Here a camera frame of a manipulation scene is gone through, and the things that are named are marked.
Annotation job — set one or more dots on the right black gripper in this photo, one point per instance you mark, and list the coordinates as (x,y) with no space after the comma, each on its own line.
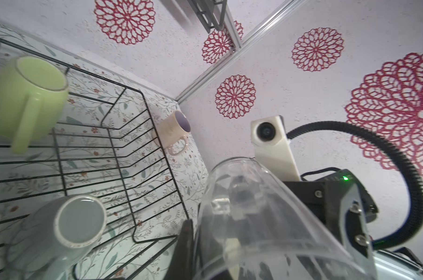
(342,203)

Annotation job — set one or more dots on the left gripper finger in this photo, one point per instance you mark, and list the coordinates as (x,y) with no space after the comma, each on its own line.
(180,267)

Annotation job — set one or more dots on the clear glass cup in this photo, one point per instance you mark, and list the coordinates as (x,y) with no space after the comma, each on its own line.
(252,227)

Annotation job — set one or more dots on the grey ceramic mug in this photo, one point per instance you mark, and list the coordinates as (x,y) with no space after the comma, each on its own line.
(54,238)

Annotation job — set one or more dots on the black wire dish rack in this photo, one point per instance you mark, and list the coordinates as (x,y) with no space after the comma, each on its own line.
(104,144)

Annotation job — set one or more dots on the green ceramic mug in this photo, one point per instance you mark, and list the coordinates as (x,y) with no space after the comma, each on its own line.
(33,94)

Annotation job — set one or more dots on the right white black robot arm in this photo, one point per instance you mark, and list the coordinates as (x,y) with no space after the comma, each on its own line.
(400,264)

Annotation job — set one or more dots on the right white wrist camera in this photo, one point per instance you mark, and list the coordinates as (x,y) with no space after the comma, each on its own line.
(272,148)

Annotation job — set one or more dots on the grey wall shelf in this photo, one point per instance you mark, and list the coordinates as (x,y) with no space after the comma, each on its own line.
(211,13)

